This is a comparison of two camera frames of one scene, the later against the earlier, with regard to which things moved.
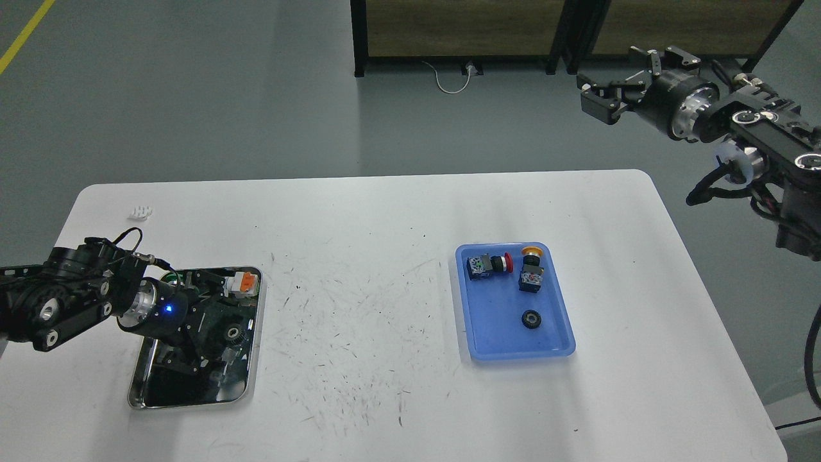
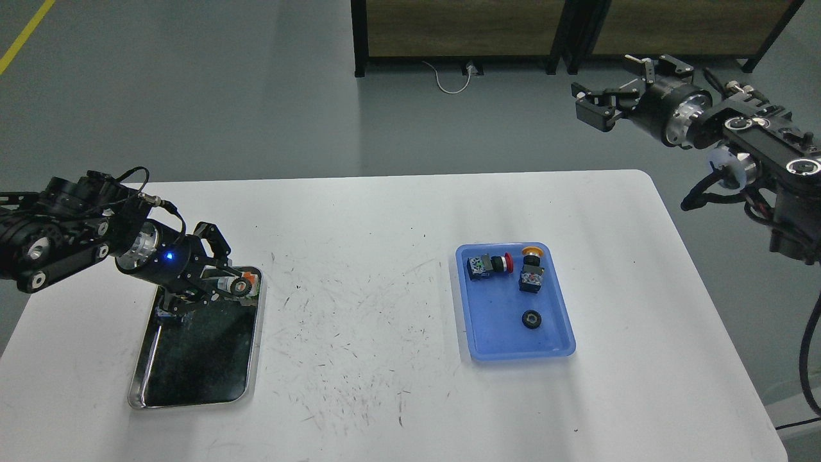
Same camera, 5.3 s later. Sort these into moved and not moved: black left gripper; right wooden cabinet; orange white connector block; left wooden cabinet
Moved: black left gripper
Not moved: orange white connector block; left wooden cabinet; right wooden cabinet
